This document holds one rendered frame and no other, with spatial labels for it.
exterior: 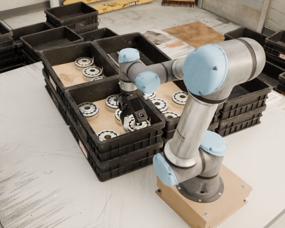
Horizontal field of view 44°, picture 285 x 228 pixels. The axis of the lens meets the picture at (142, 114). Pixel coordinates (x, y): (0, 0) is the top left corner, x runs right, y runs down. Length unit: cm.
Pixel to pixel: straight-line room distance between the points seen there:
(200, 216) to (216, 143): 26
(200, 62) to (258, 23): 384
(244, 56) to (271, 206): 79
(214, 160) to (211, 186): 13
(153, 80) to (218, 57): 39
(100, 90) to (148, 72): 52
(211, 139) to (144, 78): 31
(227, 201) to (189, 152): 35
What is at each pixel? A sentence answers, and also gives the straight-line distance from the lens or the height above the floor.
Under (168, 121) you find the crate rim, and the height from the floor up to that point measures 93.
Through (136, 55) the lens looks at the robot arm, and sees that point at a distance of 126.
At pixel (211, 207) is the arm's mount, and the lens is 132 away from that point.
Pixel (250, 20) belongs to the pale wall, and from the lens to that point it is 473.
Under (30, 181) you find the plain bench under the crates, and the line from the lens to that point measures 153.
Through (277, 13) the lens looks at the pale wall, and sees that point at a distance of 454.
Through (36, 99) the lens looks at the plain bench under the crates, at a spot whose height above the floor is 70.
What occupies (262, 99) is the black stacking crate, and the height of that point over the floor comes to 87.
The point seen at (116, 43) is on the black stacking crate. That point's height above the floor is 89.
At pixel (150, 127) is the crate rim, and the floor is 93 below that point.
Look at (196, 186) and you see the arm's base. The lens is 131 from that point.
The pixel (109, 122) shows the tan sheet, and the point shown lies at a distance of 156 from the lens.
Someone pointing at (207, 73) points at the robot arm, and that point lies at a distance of 84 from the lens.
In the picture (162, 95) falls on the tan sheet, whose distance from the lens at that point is 175.
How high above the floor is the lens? 182
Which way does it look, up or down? 38 degrees down
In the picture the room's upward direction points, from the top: 3 degrees clockwise
